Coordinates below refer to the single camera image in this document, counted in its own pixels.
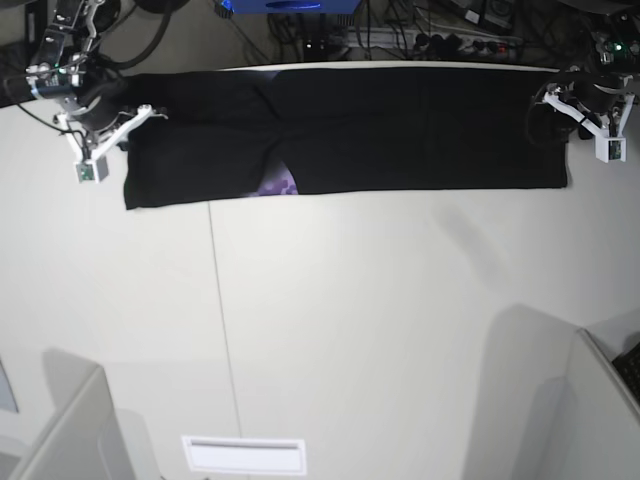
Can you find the grey partition panel right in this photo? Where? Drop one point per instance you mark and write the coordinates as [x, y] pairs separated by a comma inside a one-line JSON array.
[[604, 423]]

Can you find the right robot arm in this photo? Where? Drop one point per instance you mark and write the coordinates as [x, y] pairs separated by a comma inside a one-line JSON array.
[[69, 68]]

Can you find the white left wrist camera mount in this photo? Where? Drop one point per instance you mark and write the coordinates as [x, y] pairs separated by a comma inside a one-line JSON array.
[[607, 128]]

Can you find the grey partition panel left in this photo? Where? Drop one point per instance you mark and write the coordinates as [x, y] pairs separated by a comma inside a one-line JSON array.
[[81, 440]]

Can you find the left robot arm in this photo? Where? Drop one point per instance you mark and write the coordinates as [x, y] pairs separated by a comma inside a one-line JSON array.
[[612, 57]]

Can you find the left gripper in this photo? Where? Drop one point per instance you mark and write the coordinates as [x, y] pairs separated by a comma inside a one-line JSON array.
[[602, 99]]

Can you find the black T-shirt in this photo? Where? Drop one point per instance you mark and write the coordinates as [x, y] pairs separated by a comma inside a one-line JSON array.
[[336, 131]]

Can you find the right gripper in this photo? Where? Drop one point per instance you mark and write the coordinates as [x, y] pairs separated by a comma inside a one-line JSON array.
[[93, 102]]

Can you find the white power strip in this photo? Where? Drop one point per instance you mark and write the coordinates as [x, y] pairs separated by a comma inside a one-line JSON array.
[[440, 45]]

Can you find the grey partition panel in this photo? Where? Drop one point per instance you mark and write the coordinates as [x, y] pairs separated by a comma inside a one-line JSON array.
[[81, 440], [604, 423]]

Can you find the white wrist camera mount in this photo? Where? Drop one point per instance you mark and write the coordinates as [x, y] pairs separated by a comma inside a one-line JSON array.
[[91, 148], [607, 128]]

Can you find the white table slot plate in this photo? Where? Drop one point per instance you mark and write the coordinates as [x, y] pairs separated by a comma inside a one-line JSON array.
[[275, 457]]

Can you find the black keyboard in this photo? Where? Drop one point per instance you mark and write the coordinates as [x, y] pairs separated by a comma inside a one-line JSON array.
[[628, 367]]

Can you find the blue box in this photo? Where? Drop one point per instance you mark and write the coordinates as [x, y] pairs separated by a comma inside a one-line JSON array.
[[291, 6]]

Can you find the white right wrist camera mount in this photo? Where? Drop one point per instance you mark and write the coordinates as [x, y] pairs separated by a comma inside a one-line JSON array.
[[91, 148]]

